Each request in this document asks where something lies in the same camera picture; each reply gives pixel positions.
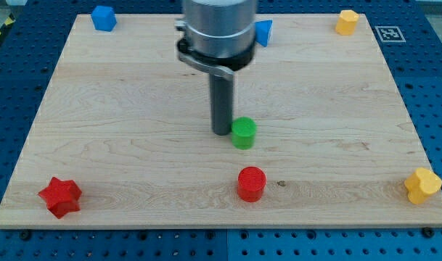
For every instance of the blue triangle block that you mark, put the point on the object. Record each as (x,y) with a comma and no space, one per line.
(263,32)

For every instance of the red star block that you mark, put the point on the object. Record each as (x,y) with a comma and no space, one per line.
(61,197)

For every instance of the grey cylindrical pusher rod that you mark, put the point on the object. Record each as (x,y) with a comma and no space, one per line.
(221,104)

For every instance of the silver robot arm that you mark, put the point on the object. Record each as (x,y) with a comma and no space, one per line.
(210,12)

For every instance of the green cylinder block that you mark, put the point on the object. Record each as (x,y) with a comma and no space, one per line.
(243,133)

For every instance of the yellow heart block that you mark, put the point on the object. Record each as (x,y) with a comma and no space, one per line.
(421,185)

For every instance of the wooden board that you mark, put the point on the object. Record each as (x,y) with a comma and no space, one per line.
(130,124)

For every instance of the black clamp with metal lever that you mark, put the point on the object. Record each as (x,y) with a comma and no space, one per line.
(206,61)

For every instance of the red cylinder block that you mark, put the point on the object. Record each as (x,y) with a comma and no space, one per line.
(251,183)

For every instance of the white fiducial marker tag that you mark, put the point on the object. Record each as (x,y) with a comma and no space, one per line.
(390,34)

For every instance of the blue cube block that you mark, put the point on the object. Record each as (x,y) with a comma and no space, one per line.
(103,18)

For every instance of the yellow hexagon block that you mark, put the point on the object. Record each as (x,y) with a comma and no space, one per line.
(347,22)

